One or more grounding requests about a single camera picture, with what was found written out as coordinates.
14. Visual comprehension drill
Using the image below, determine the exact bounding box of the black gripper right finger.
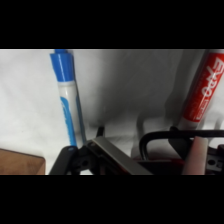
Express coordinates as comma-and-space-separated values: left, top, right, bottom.
167, 125, 210, 176

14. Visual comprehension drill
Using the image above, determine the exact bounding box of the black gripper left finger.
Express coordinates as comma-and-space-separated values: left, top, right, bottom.
87, 135, 154, 176

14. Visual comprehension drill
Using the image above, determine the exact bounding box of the red whiteboard marker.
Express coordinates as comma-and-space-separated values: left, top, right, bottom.
175, 49, 224, 132

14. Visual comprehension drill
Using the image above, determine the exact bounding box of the blue whiteboard marker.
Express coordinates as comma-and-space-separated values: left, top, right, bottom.
49, 49, 89, 148

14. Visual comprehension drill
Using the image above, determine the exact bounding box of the wooden block with blue dot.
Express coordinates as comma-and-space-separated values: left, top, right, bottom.
0, 148, 47, 176

